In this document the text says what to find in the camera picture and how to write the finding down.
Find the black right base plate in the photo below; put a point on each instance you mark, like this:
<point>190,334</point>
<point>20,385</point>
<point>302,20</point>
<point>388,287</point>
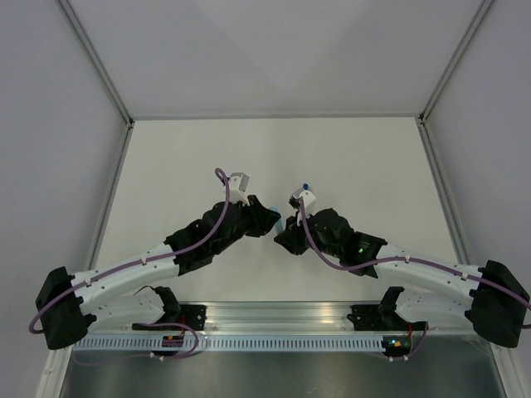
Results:
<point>380,318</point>

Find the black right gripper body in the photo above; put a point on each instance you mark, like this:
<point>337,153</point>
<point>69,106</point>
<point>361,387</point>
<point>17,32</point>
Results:
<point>299,240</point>

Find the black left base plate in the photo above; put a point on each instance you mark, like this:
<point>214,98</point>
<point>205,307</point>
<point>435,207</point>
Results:
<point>192,315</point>

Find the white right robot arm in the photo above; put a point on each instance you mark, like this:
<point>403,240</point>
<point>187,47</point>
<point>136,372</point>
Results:
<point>487,298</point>

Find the aluminium mounting rail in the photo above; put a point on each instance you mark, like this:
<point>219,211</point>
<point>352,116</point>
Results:
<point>268,318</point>

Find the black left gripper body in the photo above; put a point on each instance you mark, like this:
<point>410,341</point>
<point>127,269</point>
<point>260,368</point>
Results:
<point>251,220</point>

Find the right aluminium frame post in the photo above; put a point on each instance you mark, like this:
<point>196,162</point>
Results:
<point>472,29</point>

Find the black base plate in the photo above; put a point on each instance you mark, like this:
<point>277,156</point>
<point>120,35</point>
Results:
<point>380,318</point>
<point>192,315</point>

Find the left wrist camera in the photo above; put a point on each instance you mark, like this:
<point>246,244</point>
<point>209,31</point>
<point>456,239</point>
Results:
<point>237,184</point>

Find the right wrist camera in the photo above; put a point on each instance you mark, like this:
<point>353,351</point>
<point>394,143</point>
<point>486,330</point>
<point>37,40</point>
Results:
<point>303,202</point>

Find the translucent light blue cap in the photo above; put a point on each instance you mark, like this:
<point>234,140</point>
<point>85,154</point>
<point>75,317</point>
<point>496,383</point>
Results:
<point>279,228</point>

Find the left aluminium frame post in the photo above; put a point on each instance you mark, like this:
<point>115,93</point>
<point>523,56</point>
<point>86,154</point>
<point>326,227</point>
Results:
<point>86,44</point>

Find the white slotted cable duct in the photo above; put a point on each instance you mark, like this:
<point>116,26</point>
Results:
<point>230,343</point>

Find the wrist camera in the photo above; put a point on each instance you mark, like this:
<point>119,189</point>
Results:
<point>237,184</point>
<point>303,202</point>

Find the aluminium frame post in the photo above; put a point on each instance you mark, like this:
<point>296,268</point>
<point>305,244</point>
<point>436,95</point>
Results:
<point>86,44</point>
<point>472,29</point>

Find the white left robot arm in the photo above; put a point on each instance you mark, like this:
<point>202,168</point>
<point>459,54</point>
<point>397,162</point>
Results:
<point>71,305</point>

